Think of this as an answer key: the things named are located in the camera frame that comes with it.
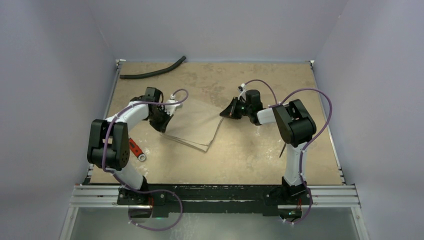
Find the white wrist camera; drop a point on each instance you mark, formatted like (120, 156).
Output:
(242, 88)
(173, 106)

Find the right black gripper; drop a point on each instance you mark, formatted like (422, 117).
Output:
(239, 107)

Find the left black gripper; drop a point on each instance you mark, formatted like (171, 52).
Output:
(162, 127)

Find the black foam tube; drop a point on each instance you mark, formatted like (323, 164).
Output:
(154, 73)

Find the red handled wrench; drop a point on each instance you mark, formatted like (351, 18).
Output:
(136, 150)

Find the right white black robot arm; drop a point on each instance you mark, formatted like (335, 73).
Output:
(296, 128)

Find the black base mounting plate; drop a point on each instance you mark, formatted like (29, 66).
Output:
(225, 208)

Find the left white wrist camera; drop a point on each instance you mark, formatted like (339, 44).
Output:
(173, 106)

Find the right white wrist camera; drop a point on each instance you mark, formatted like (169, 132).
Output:
(242, 88)

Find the aluminium frame rail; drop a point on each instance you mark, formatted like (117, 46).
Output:
(320, 196)

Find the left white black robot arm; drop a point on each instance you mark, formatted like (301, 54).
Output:
(109, 145)

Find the beige cloth napkin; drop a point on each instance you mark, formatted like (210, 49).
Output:
(195, 124)

